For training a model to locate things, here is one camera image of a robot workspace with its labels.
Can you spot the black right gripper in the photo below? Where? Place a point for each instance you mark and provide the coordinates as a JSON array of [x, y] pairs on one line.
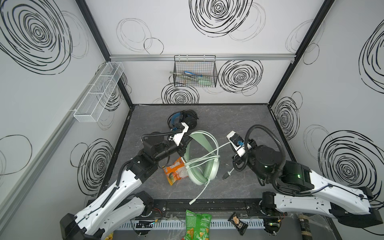
[[237, 159]]

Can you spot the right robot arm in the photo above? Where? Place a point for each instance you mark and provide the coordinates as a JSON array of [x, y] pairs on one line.
[[297, 188]]

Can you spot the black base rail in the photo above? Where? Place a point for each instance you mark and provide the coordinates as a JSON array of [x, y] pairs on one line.
[[167, 208]]

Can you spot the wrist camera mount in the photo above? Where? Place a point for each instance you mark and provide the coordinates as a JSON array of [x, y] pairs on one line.
[[177, 132], [238, 144]]

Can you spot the dark bottle at edge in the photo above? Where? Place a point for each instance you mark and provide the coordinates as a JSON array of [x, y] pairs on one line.
[[305, 227]]

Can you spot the green chips bag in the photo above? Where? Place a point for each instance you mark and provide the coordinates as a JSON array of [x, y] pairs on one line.
[[197, 226]]

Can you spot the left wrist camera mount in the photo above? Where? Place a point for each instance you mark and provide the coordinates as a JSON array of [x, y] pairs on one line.
[[177, 132]]

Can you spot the black gaming headphones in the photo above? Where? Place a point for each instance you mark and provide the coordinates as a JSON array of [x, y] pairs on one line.
[[190, 117]]

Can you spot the orange snack packet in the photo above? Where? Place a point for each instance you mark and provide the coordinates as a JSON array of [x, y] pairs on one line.
[[176, 171]]

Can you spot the black wire basket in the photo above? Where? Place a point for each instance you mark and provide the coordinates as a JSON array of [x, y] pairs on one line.
[[198, 64]]

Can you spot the blue item in basket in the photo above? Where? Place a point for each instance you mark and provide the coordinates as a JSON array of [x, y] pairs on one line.
[[190, 74]]

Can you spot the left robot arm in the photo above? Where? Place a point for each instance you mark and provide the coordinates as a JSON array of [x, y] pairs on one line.
[[119, 203]]

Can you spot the small dark snack packet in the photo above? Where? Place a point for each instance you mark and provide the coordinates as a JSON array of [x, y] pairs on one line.
[[240, 226]]

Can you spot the mint green headphones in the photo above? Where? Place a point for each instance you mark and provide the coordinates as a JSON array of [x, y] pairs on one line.
[[204, 169]]

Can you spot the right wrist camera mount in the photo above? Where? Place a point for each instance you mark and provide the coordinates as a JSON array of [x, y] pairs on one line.
[[238, 144]]

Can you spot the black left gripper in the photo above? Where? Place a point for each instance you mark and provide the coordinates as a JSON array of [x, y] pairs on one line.
[[182, 147]]

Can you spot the white slotted cable duct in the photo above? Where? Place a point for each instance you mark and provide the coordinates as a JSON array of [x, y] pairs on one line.
[[216, 224]]

